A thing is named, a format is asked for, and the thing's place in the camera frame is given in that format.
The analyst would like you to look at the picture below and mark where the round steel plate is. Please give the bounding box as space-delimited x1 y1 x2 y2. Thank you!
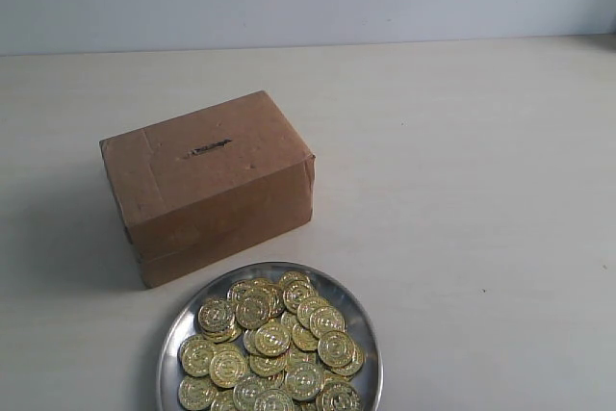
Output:
156 262 383 410

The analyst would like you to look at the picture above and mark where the brown cardboard box with slot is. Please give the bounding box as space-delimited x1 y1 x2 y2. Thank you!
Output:
100 90 316 288

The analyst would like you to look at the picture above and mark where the gold coin plate top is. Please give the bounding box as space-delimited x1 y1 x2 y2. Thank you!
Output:
283 280 317 313

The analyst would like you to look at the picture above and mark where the gold coin plate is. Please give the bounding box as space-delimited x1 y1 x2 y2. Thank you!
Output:
253 321 292 357
209 350 247 389
317 330 356 368
283 280 317 313

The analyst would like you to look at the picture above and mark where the gold coin plate centre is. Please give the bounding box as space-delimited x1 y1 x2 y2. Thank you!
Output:
253 321 292 357

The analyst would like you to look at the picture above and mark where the gold coin plate right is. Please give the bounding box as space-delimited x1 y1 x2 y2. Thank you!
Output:
317 330 356 368

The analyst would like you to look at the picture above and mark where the gold coin plate left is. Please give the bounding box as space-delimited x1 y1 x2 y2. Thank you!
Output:
209 350 247 389

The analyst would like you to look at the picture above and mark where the gold coin bottom left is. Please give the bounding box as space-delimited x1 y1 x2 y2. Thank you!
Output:
178 375 218 410

